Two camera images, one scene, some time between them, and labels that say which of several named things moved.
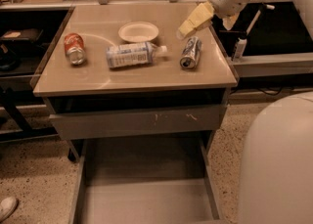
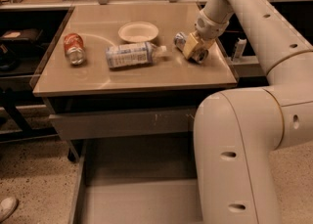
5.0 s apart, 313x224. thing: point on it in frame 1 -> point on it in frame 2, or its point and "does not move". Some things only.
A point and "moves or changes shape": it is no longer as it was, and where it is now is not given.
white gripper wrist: [228, 0] -> [207, 28]
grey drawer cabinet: [144, 100] does not move
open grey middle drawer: [146, 180] does not move
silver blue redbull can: [191, 52] moves or changes shape
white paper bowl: [138, 31] does not move
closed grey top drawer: [140, 122] does not move
